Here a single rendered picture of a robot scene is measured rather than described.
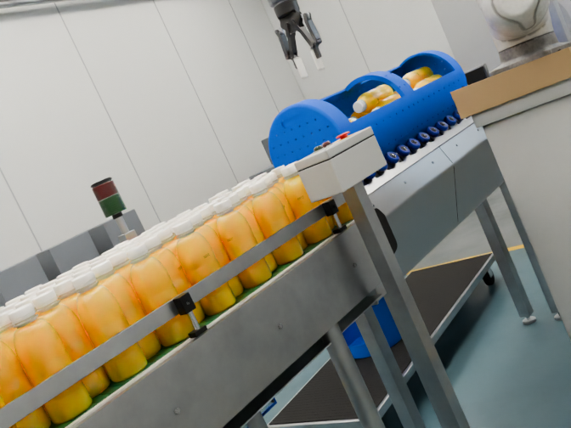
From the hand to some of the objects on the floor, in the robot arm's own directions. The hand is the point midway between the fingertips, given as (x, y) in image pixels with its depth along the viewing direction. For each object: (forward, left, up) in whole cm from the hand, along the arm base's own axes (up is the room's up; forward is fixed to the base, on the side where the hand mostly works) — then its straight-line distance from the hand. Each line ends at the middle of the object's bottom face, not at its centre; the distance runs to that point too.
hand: (309, 64), depth 200 cm
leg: (+14, -90, -126) cm, 155 cm away
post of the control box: (-37, +30, -135) cm, 143 cm away
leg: (+2, +8, -134) cm, 134 cm away
